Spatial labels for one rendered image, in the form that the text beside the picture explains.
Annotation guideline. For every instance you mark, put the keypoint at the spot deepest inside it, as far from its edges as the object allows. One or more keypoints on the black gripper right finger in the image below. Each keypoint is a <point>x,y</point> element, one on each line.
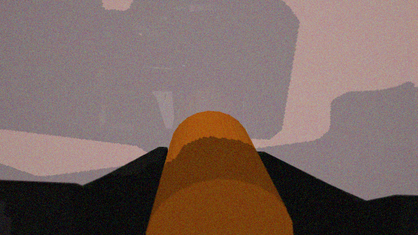
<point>319,208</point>

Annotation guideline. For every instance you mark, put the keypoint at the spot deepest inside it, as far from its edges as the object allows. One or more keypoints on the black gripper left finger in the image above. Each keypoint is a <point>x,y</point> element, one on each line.
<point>119,203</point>

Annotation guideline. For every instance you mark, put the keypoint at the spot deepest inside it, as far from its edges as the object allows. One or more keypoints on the orange knob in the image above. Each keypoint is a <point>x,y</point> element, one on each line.
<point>214,183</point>

